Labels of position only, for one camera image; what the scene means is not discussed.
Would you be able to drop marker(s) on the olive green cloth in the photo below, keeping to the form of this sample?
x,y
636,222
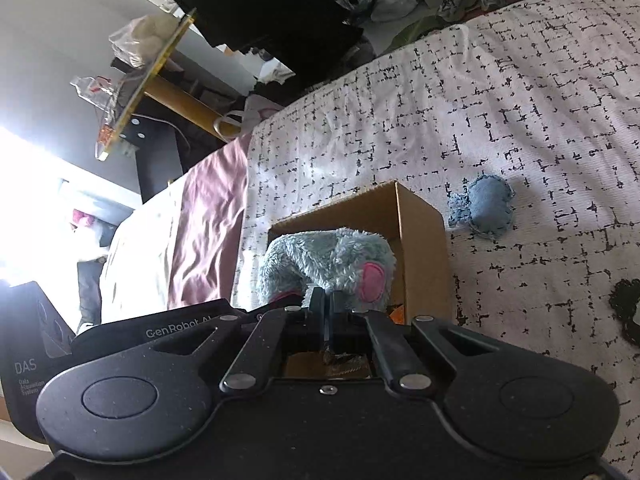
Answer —
x,y
425,32

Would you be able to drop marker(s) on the black lace cloth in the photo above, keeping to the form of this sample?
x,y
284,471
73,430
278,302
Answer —
x,y
627,310

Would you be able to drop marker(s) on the black hanging garment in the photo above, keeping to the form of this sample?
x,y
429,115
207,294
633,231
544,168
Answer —
x,y
250,10

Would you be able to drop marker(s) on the plastic bag of buns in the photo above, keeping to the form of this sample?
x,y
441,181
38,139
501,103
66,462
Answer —
x,y
145,35

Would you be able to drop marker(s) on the grey-blue plush mouse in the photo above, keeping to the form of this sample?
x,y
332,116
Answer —
x,y
325,260

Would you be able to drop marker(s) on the white bed sheet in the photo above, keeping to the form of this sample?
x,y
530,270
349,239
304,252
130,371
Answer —
x,y
145,250

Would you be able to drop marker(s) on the cardboard box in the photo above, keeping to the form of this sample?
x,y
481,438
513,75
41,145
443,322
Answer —
x,y
425,270

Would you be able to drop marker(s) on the black cabinet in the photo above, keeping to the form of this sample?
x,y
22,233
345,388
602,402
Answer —
x,y
155,160

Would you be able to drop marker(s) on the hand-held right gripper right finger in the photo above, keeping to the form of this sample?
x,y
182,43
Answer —
x,y
340,310

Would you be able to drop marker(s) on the yellow-edged table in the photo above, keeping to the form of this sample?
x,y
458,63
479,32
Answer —
x,y
185,105

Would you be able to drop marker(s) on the small orange item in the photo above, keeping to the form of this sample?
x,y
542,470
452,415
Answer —
x,y
106,136

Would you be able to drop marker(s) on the white black patterned blanket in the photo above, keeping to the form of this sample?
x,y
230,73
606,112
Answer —
x,y
500,110

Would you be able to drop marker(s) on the small blue denim toy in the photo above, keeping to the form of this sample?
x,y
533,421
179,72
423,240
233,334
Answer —
x,y
487,205

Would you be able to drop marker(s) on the pink bed sheet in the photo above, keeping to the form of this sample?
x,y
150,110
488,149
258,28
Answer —
x,y
210,220

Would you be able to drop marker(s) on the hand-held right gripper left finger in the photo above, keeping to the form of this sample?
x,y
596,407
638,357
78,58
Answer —
x,y
317,310

